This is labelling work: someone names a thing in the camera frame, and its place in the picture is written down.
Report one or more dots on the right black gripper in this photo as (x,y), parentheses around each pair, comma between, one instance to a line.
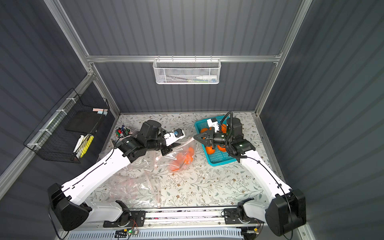
(208,139)

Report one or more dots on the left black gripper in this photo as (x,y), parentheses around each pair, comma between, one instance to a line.
(165,149)

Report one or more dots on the orange from cluster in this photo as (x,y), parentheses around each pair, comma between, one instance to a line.
(222,148)

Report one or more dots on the clear pink-dotted zip-top bag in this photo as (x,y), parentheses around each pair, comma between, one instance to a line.
(134,185)

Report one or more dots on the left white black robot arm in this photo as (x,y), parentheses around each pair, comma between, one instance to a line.
(68,201)

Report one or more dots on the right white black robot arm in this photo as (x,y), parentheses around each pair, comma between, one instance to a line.
(285,209)

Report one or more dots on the teal plastic basket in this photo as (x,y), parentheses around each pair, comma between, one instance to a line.
(218,158)

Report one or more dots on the pink pen cup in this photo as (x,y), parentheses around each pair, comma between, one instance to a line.
(122,132)

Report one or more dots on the yellow marker in basket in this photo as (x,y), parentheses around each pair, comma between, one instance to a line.
(84,146)

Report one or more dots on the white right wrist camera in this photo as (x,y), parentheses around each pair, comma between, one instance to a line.
(213,123)

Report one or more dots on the white wire wall basket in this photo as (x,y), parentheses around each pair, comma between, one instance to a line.
(196,72)

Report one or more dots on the black wire wall basket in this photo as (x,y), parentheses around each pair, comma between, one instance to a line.
(59,139)

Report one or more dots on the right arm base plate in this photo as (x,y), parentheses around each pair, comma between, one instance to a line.
(233,216)

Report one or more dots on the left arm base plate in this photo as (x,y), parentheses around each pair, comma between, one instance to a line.
(128,220)

